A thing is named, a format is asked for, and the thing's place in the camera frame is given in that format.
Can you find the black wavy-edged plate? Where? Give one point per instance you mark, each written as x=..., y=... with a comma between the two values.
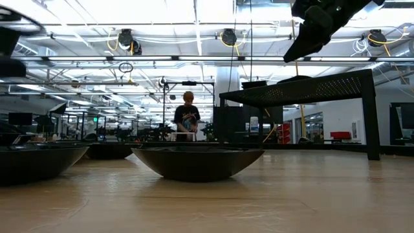
x=197, y=165
x=35, y=165
x=110, y=151
x=296, y=78

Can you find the white stool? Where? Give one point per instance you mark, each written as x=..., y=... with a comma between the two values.
x=182, y=133

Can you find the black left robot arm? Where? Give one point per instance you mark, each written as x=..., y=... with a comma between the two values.
x=9, y=66

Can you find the small dark potted plant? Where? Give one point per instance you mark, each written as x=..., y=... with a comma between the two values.
x=207, y=129

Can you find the black background station frame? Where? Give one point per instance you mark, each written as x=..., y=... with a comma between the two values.
x=189, y=83

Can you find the red boxes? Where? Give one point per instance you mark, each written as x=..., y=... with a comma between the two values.
x=284, y=131

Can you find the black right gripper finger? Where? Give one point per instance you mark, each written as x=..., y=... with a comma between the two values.
x=313, y=32

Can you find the black perforated metal stand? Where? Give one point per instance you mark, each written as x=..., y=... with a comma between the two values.
x=307, y=92

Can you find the red bin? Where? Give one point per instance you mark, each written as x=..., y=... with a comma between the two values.
x=340, y=135

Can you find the large black monitor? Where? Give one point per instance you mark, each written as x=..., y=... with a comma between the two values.
x=406, y=116

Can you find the white bottle with blue label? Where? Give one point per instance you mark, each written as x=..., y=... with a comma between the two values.
x=254, y=124

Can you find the black studio lamp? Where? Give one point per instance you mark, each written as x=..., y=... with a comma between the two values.
x=44, y=121

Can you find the black lamp shade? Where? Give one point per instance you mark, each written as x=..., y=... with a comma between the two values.
x=59, y=108

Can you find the person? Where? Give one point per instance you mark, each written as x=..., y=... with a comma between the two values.
x=187, y=116

